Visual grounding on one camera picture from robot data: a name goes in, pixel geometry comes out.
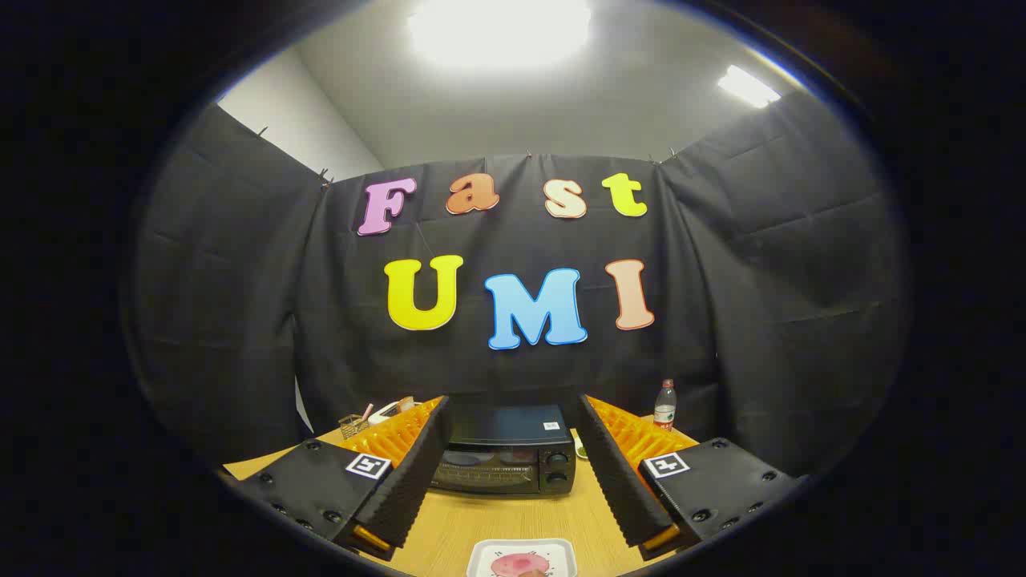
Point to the large ceiling light panel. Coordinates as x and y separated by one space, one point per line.
497 32

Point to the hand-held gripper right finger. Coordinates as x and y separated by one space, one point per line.
617 481

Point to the white square plate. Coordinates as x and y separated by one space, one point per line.
481 554

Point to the white divided bean tray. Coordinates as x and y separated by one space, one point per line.
580 447

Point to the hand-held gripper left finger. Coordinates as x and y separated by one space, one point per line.
413 489

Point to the brown bread slice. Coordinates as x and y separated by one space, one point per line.
405 403

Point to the small ceiling light panel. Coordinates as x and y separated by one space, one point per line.
747 86

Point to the white pop-up toaster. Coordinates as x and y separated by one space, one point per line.
385 412

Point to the black toaster oven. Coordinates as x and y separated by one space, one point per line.
513 449

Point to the clear pen holder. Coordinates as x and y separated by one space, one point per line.
353 426

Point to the pink ham slice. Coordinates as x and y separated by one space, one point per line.
513 566

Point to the plastic water bottle red label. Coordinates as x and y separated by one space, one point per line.
664 410

